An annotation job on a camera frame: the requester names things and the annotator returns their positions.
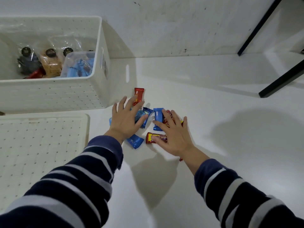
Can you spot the person's right hand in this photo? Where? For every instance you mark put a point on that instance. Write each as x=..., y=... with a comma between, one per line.
x=177, y=137

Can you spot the person's right forearm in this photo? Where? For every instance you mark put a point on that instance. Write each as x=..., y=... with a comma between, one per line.
x=237, y=199

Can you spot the pile of snack bars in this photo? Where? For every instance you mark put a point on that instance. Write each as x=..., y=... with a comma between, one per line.
x=158, y=116

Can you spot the black metal shelf rack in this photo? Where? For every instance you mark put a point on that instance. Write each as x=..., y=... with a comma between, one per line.
x=280, y=81

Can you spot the person's left forearm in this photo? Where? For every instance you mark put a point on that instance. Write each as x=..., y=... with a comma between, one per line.
x=71, y=187

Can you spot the person's left hand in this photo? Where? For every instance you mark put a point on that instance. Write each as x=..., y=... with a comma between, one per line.
x=124, y=121

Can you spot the white perforated storage basket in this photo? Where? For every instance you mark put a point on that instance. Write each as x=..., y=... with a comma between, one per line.
x=52, y=94

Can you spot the clear bag of dark cookies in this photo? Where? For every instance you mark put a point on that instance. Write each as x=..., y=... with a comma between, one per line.
x=28, y=64

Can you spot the clear bag of pastel puffs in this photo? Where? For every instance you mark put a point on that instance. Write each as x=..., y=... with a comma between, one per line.
x=67, y=51

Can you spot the clear bag of orange crackers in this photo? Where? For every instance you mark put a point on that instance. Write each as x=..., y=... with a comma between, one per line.
x=52, y=66

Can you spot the clear tub of blue wafers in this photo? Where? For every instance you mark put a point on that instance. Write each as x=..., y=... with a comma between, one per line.
x=69, y=61

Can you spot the white perforated basket lid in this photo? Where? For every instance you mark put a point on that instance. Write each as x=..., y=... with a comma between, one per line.
x=40, y=149

